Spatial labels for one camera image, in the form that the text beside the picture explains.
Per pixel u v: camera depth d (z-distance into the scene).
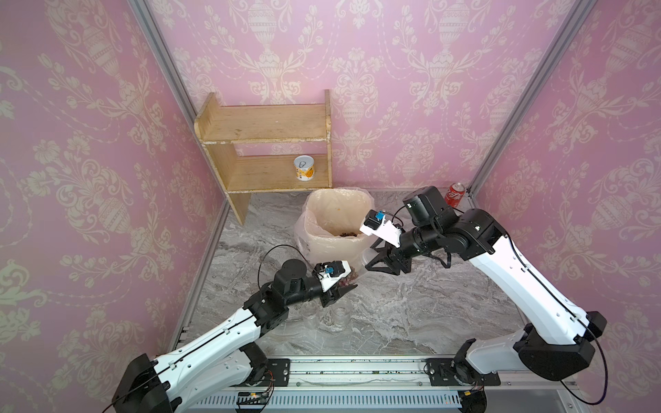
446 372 0.73
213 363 0.47
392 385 0.73
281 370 0.74
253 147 1.09
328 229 0.78
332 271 0.58
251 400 0.73
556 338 0.39
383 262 0.55
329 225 0.97
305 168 0.92
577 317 0.39
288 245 0.60
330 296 0.62
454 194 1.07
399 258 0.52
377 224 0.52
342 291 0.66
